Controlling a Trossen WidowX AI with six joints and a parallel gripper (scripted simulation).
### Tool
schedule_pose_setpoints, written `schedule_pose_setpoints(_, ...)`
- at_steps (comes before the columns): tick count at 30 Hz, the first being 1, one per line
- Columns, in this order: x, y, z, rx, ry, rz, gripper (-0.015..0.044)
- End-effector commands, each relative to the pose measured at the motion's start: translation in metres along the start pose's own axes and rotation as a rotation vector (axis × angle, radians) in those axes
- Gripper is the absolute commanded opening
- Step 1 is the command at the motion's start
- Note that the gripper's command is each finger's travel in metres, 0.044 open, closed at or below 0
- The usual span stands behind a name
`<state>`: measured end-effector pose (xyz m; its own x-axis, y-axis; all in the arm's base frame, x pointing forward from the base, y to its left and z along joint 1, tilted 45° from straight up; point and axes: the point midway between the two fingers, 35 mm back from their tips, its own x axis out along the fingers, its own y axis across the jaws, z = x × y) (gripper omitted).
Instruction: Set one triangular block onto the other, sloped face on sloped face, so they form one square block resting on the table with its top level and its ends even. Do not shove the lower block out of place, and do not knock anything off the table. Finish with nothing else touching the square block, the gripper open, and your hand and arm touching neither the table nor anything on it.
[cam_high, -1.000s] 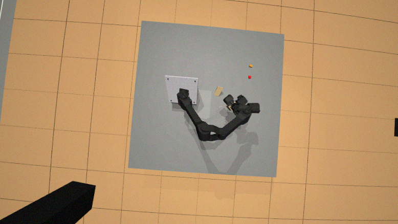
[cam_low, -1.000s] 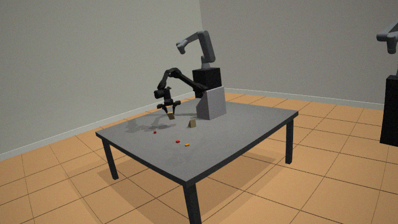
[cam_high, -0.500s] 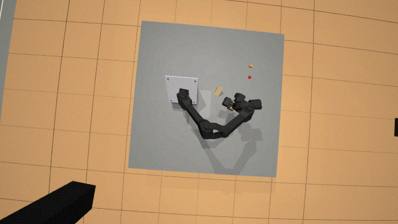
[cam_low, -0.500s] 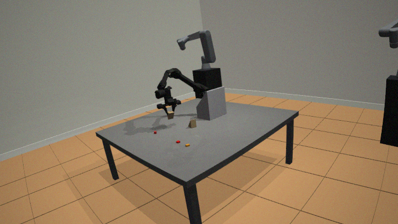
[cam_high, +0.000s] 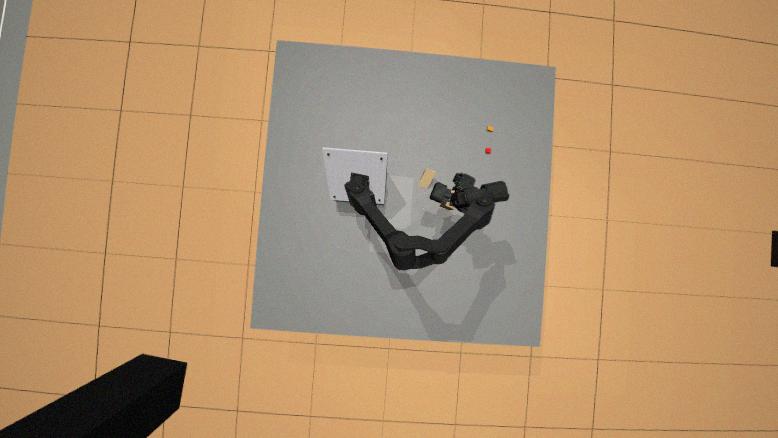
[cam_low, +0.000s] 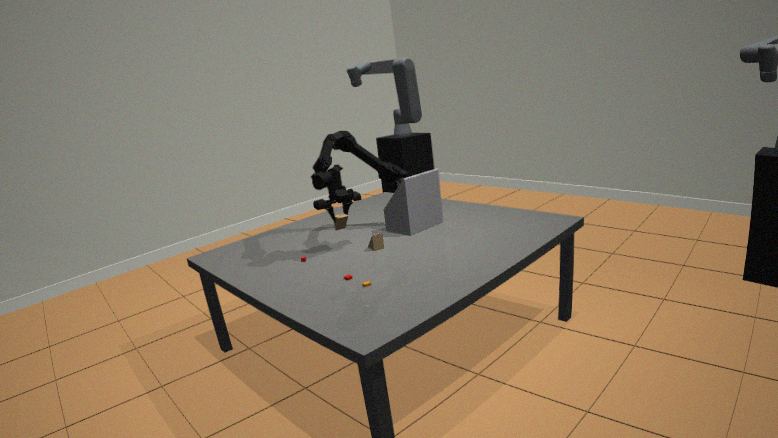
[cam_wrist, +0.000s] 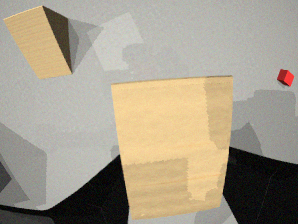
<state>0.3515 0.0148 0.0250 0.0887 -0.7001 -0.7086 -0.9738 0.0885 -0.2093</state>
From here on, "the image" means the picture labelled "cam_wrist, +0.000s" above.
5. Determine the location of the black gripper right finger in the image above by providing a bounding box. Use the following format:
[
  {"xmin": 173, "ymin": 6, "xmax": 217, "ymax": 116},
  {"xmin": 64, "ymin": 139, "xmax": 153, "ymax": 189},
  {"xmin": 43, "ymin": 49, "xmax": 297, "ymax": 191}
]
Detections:
[{"xmin": 222, "ymin": 147, "xmax": 298, "ymax": 224}]

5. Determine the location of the small red block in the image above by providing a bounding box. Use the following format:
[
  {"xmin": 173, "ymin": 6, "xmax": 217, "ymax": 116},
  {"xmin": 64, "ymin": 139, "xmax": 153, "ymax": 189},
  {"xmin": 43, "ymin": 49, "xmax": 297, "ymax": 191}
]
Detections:
[{"xmin": 277, "ymin": 68, "xmax": 294, "ymax": 87}]

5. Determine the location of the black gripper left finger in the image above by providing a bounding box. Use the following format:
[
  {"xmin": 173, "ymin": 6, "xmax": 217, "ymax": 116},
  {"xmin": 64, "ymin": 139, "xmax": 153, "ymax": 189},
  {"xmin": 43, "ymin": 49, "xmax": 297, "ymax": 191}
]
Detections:
[{"xmin": 0, "ymin": 155, "xmax": 129, "ymax": 224}]

